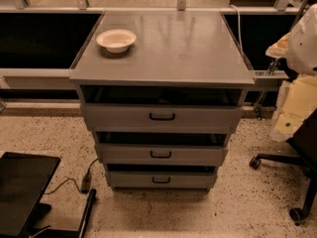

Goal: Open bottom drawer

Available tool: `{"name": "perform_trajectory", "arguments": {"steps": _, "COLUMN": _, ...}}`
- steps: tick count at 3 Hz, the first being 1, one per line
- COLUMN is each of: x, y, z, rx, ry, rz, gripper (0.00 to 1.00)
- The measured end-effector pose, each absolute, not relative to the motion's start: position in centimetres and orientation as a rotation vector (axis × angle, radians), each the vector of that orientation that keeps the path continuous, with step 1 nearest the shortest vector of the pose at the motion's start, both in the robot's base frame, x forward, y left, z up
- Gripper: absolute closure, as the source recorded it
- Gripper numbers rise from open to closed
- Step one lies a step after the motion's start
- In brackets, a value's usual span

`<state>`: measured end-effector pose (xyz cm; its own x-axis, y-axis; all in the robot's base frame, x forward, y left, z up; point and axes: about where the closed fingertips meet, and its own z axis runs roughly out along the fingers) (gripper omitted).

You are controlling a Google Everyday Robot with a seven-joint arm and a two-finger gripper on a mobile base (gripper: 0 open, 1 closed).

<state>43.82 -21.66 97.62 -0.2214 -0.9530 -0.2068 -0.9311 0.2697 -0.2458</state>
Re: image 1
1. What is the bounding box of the grey bottom drawer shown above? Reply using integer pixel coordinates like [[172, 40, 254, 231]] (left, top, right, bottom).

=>
[[105, 172, 217, 189]]

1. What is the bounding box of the grey drawer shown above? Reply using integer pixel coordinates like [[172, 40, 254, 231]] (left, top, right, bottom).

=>
[[95, 144, 228, 167], [81, 104, 243, 134], [105, 172, 217, 189]]

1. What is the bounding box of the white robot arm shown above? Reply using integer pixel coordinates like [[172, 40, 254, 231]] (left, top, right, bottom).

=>
[[265, 4, 317, 142]]

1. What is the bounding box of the grey drawer cabinet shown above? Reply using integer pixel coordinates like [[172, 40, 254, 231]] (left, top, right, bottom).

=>
[[68, 9, 258, 192]]

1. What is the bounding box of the grey top drawer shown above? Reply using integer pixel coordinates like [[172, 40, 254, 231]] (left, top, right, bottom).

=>
[[81, 104, 243, 134]]

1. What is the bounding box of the grey middle drawer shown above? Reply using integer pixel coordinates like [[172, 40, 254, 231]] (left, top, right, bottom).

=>
[[95, 144, 228, 167]]

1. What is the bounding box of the white bowl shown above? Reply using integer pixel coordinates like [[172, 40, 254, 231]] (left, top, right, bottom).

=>
[[96, 29, 137, 54]]

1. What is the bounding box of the metal diagonal rod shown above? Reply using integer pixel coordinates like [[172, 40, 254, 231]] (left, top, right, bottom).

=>
[[254, 0, 317, 119]]

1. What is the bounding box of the black office chair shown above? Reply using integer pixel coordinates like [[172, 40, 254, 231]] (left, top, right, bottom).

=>
[[249, 109, 317, 224]]

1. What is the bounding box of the black power adapter cable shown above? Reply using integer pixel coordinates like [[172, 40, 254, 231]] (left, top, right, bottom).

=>
[[43, 158, 100, 196]]

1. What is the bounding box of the white cable behind cabinet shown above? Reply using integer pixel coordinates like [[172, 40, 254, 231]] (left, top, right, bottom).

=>
[[229, 4, 246, 60]]

